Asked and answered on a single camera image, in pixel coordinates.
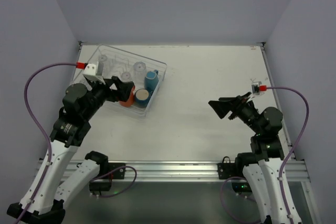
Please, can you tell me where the right black controller box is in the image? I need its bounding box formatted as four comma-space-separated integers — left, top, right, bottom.
232, 181, 251, 193

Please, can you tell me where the dark blue cup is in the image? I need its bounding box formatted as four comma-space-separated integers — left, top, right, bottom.
134, 89, 151, 108

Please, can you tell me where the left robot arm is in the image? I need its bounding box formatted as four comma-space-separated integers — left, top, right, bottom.
7, 76, 134, 223

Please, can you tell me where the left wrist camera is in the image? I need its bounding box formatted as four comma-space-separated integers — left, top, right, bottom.
82, 61, 104, 83

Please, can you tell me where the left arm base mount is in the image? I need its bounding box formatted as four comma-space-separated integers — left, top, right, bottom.
91, 162, 126, 181

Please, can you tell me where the white wire dish rack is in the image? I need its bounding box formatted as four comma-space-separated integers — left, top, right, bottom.
79, 44, 167, 116

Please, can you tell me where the orange mug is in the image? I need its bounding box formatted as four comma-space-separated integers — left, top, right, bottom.
118, 85, 136, 108

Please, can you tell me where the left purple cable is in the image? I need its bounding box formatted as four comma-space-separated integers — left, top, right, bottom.
9, 62, 89, 224

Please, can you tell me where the light blue flower mug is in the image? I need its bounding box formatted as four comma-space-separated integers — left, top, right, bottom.
144, 70, 159, 92

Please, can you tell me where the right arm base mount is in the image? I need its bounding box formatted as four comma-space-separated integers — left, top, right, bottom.
217, 156, 244, 180

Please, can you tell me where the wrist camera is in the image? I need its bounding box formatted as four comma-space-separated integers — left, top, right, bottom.
251, 82, 261, 96
82, 61, 104, 83

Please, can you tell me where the aluminium mounting rail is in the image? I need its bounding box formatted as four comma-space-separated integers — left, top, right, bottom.
61, 159, 310, 183

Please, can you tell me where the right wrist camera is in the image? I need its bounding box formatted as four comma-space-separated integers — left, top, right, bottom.
251, 82, 261, 96

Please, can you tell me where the tall clear glass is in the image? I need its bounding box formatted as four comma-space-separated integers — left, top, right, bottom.
133, 61, 146, 83

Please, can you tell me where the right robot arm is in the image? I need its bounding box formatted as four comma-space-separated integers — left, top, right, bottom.
208, 92, 302, 223

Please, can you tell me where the clear glass at rack corner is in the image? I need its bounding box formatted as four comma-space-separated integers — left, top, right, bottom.
98, 55, 110, 74

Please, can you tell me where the small clear glass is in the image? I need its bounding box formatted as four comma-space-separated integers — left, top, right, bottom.
121, 71, 132, 82

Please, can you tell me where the left black controller box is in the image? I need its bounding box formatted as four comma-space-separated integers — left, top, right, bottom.
89, 181, 111, 194

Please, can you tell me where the black controller box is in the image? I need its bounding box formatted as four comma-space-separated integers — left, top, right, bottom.
89, 181, 111, 194
232, 181, 251, 193

